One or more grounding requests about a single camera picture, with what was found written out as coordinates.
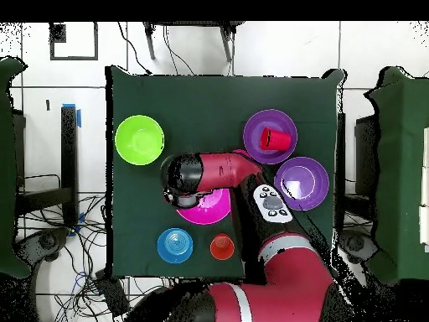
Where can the large pink plastic bowl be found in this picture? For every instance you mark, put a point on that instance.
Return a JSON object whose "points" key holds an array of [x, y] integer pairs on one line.
{"points": [[207, 211]]}

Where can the purple plastic bowl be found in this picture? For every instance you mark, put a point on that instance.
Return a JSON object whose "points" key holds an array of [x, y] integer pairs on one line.
{"points": [[253, 134], [318, 198]]}

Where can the red plastic cup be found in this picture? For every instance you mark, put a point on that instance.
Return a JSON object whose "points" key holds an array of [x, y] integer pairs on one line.
{"points": [[276, 139]]}

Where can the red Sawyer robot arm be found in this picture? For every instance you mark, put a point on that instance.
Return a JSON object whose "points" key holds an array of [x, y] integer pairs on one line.
{"points": [[288, 295]]}

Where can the orange plastic cup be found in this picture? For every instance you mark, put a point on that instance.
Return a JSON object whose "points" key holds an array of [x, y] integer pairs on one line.
{"points": [[222, 250]]}

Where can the dark green tablecloth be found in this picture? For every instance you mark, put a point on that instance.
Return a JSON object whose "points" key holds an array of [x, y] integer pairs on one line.
{"points": [[201, 100]]}

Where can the light blue plastic bowl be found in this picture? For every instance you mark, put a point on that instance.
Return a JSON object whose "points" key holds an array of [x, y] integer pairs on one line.
{"points": [[175, 246]]}

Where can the green plastic bowl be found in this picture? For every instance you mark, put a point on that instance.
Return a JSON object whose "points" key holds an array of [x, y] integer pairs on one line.
{"points": [[139, 140]]}

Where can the blue tape strip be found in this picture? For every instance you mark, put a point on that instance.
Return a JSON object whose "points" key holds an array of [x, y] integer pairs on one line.
{"points": [[79, 119]]}

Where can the stand with metal legs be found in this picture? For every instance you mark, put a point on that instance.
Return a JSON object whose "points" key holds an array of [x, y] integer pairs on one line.
{"points": [[149, 42]]}

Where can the black power brick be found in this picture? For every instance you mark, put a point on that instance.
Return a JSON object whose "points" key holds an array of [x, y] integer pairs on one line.
{"points": [[112, 295]]}

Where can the green cloth covered side table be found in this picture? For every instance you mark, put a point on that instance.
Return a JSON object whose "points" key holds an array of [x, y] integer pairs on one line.
{"points": [[8, 167], [402, 167]]}

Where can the black metal post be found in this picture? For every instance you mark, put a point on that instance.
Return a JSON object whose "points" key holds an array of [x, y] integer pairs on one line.
{"points": [[341, 167]]}

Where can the black metal frame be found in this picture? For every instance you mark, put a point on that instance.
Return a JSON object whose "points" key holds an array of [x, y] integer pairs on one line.
{"points": [[68, 151]]}

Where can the grey pedestal foot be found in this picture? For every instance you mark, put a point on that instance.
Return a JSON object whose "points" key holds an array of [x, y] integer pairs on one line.
{"points": [[47, 241], [355, 243]]}

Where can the black square floor frame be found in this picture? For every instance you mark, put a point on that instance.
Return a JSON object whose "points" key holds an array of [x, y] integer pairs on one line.
{"points": [[73, 58]]}

